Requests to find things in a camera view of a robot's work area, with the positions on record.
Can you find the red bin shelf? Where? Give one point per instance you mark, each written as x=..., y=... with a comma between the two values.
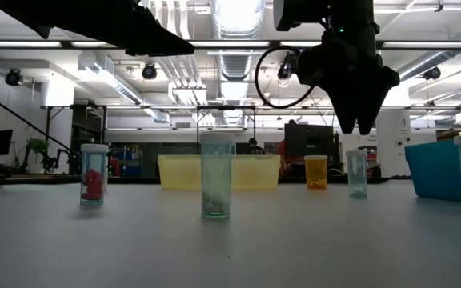
x=368, y=160

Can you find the orange pill bottle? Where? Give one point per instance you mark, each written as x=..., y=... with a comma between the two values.
x=315, y=174

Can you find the blue bottle with red pills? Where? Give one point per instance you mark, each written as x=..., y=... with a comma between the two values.
x=93, y=184

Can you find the blue storage crates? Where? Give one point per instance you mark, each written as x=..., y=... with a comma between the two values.
x=128, y=162

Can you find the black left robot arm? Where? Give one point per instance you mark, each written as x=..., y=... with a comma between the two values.
x=14, y=12

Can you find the black hanging camera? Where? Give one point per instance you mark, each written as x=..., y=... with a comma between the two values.
x=286, y=68

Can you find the blue plastic bin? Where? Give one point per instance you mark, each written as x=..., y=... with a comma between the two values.
x=432, y=172

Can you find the tall green pill bottle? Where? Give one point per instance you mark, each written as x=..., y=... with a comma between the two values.
x=216, y=180

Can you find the green potted plant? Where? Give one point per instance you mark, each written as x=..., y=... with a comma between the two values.
x=37, y=146

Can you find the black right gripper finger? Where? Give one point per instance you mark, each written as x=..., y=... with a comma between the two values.
x=374, y=84
x=334, y=68

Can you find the long light bar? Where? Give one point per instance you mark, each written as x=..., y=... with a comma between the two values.
x=230, y=44

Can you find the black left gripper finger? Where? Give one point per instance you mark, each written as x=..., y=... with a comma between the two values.
x=158, y=53
x=154, y=32

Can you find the black ceiling camera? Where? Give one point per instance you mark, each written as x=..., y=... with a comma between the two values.
x=432, y=73
x=149, y=72
x=13, y=77

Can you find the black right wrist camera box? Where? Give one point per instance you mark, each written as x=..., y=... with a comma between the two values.
x=300, y=14

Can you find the white pillar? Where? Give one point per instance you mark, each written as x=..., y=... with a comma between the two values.
x=392, y=136

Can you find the person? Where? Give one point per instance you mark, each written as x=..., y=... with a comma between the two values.
x=254, y=149
x=283, y=158

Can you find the silver ribbed ceiling duct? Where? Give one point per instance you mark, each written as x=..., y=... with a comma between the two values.
x=236, y=20

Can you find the black cabinet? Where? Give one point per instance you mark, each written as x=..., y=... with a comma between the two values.
x=88, y=128

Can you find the black background robot arm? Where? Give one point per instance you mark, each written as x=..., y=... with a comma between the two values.
x=54, y=160

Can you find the small teal pill bottle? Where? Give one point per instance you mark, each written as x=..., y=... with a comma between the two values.
x=356, y=176

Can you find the yellow plastic bin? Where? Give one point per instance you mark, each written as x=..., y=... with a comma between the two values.
x=178, y=172

